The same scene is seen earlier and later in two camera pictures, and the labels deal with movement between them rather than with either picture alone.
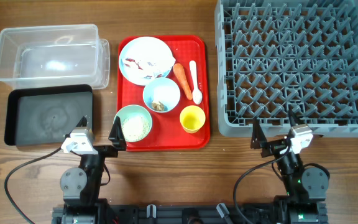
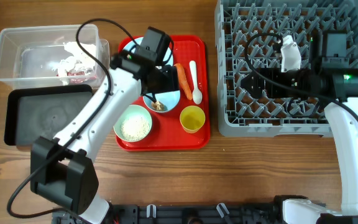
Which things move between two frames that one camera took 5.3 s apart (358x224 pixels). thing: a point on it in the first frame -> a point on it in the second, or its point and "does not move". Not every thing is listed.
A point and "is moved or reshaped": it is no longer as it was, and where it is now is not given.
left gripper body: [101, 149] -> [162, 84]
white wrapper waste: [150, 67] is moved or reshaped
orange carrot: [179, 72] does not move
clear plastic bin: [68, 55] does not move
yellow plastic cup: [191, 118] does not move
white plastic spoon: [197, 96] does not move
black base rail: [102, 213] does not move
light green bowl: [136, 122] does not move
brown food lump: [158, 106] does not move
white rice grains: [135, 127] does not move
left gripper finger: [117, 135] -> [153, 98]
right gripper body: [276, 148] -> [265, 83]
